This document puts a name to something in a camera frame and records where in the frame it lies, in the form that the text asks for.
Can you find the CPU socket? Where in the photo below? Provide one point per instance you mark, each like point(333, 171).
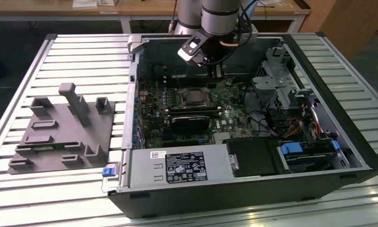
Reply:
point(181, 103)

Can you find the black plastic drive cover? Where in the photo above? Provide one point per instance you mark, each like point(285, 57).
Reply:
point(255, 158)

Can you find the silver coin cell battery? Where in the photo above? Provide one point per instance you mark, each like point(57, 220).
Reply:
point(228, 82)

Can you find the metal disk bay cage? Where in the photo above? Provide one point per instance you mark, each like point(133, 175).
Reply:
point(268, 87)

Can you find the installed RAM stick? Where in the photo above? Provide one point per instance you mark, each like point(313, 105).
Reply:
point(195, 113)
point(195, 108)

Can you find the green motherboard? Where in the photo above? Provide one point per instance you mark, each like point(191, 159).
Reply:
point(236, 118)

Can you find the black graphics card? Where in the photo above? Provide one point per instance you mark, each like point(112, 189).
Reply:
point(189, 123)

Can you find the silver heatsink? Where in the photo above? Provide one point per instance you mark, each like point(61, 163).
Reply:
point(223, 137)

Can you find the white box with black print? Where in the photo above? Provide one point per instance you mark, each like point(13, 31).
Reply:
point(108, 2)

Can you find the wooden cabinet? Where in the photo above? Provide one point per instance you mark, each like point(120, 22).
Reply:
point(349, 23)

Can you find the hard disk in blue carrier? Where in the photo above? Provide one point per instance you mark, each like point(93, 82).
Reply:
point(292, 149)

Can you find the grey power supply unit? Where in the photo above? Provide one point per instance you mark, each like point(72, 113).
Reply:
point(145, 170)

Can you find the blue plastic clip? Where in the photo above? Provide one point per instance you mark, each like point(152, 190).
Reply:
point(336, 144)

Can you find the wooden desk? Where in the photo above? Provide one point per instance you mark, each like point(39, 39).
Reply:
point(51, 10)

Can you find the grey parts rack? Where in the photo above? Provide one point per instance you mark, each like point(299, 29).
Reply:
point(65, 132)

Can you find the blue case latch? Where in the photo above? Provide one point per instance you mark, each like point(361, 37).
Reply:
point(108, 171)

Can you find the black PC case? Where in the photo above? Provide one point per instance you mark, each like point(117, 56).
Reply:
point(208, 201)

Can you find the green RAM stick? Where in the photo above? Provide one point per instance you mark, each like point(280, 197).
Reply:
point(47, 147)

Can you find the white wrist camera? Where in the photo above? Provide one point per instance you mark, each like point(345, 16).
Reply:
point(191, 50)

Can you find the grey camera mount plate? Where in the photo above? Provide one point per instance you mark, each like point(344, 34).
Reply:
point(252, 33)

